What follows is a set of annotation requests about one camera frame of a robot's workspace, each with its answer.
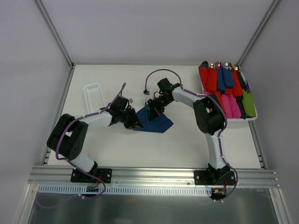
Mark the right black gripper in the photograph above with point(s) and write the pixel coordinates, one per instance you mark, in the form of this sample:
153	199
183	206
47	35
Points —
153	105

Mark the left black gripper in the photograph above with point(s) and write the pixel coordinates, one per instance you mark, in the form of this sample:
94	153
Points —
130	117

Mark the dark blue paper napkin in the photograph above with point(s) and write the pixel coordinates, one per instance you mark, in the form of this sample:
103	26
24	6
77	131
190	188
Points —
159	124

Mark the teal plastic spoon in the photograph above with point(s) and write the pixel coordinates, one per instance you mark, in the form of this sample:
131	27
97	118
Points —
147	108

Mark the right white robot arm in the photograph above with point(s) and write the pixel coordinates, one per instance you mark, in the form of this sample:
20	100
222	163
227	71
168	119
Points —
210	118

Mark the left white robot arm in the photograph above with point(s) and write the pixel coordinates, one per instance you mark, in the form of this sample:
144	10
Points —
67	139

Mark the green napkin roll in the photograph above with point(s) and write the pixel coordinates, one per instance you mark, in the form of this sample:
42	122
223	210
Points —
248	103

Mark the small white plastic basket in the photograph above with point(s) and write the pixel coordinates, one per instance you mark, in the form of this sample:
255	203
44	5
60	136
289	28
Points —
94	99

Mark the large white plastic basket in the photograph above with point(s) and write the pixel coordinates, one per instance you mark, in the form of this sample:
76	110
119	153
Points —
228	92

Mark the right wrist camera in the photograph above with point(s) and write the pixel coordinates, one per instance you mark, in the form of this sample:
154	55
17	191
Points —
146	92

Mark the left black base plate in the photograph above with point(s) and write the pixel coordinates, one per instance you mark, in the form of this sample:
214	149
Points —
105	174

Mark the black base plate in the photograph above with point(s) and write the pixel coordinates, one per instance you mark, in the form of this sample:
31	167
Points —
207	177
105	174

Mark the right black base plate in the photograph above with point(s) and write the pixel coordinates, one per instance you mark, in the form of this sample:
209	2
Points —
207	177

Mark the white slotted cable duct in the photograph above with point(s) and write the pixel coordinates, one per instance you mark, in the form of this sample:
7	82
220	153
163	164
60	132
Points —
125	190

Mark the aluminium mounting rail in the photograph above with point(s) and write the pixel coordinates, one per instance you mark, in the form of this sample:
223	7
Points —
156	177

